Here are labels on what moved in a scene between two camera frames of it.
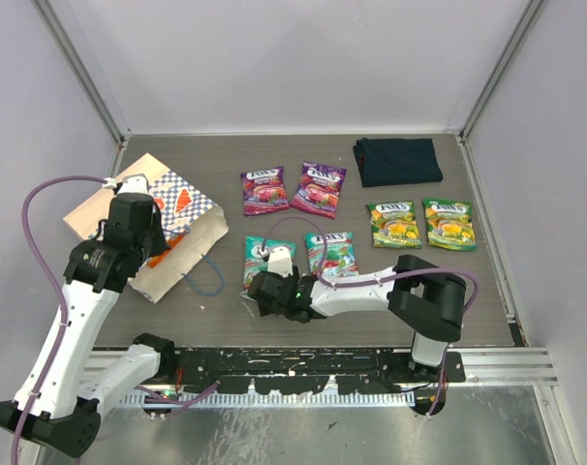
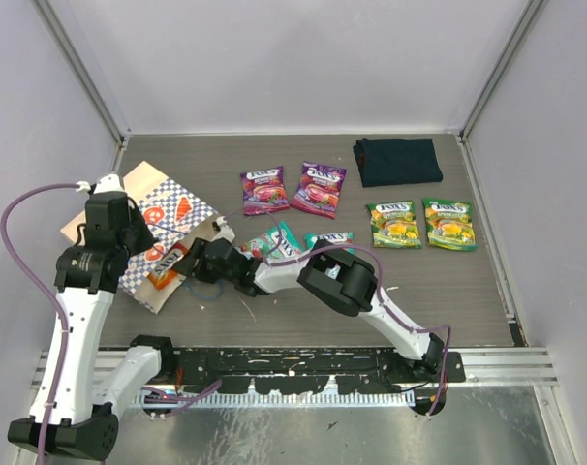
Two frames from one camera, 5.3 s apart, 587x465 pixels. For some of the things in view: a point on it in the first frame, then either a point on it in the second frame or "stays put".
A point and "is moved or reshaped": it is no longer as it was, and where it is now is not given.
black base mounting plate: (311, 371) stays put
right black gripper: (266, 309) to (187, 267)
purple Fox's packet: (319, 189) stays put
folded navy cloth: (389, 162) stays put
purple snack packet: (263, 191) stays put
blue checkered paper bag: (179, 208) is moved or reshaped
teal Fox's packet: (255, 263) is moved or reshaped
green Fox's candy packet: (449, 224) stays put
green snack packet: (394, 225) stays put
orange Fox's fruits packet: (171, 243) to (163, 272)
